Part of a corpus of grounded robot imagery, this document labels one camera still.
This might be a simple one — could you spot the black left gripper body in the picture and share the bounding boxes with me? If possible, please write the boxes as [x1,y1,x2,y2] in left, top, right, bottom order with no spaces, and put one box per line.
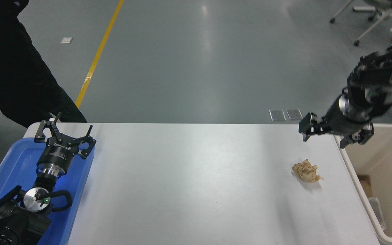
[37,134,81,171]

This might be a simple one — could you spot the person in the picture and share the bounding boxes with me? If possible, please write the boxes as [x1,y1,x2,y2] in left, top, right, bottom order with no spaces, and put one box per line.
[0,0,87,129]

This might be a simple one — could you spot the clear foil tray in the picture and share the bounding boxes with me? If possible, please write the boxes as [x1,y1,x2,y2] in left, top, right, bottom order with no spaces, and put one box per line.
[368,197,387,232]

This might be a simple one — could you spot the blue plastic tray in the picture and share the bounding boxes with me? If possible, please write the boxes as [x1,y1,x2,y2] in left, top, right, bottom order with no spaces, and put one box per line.
[0,138,95,245]

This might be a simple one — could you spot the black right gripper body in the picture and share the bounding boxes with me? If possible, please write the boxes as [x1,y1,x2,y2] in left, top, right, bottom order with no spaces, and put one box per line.
[321,97,371,137]

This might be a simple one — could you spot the brown cardboard piece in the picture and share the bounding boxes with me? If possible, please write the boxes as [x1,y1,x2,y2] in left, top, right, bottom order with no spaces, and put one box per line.
[357,174,373,198]

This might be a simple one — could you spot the office chair with star base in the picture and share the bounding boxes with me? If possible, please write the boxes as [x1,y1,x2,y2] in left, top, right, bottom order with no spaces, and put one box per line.
[330,0,392,47]

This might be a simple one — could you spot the tan paper ball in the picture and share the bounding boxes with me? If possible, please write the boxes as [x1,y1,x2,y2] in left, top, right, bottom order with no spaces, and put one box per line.
[291,159,324,183]

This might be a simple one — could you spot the large pale plastic bin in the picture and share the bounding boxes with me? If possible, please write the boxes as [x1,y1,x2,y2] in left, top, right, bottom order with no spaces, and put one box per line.
[332,123,392,245]

